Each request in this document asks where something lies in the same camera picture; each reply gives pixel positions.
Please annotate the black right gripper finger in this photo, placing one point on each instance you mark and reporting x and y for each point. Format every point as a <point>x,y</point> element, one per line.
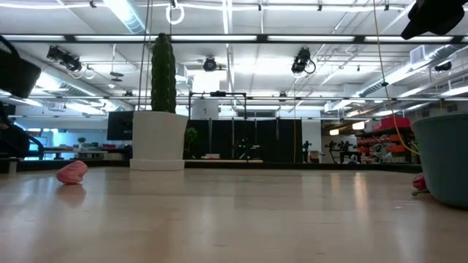
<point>417,33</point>

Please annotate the teal plastic tupperware container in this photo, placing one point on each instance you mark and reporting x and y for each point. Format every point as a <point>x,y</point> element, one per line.
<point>446,160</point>

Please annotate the red toy strawberry green stem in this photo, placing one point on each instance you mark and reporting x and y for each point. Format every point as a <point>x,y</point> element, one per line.
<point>419,181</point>

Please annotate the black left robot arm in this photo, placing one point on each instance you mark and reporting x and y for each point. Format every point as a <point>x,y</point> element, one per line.
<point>14,142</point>

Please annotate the white ceiling vent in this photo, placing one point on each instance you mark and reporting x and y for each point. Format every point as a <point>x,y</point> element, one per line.
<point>420,55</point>

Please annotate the small black ceiling lamp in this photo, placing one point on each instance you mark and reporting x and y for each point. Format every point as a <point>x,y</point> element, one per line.
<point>443,66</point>

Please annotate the black twin ceiling lamps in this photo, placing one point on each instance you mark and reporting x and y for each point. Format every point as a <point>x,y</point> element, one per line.
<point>67,60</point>

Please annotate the red storage bins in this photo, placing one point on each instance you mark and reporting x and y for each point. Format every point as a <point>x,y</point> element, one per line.
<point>395,123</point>

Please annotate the background desk with clutter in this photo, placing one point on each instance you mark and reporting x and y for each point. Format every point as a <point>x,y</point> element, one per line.
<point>91,155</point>

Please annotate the pink lumpy toy fruit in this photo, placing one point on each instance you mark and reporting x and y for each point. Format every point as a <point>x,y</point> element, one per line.
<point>72,173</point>

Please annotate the storage rack with bins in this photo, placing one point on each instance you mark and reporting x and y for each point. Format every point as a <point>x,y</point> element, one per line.
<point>384,144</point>

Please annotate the black equipment table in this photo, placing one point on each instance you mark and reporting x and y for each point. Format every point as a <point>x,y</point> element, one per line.
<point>343,153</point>

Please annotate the tall green cactus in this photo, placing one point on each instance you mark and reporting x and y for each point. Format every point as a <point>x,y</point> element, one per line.
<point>163,73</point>

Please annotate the white plant pot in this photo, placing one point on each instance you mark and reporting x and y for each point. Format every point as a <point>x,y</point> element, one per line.
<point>157,139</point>

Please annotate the small green potted plant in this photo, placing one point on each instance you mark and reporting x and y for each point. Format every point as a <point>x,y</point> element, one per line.
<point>191,134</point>

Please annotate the black partition panels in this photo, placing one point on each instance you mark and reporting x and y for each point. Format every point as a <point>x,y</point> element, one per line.
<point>267,139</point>

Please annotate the white cylinder column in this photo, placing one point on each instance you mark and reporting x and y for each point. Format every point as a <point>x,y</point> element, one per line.
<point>204,109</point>

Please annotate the round black ceiling lamp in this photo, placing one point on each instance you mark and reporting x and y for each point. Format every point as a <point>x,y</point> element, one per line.
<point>210,64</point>

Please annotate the overhead light bar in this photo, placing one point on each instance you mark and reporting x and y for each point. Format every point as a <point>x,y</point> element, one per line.
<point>219,37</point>

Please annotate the black wall monitor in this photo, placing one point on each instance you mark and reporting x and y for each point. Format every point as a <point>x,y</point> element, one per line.
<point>120,126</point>

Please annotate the silver ceiling duct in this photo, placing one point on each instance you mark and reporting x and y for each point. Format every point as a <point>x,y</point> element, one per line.
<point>126,16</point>

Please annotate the black table edge rail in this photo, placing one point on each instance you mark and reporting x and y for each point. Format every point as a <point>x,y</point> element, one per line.
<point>329,166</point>

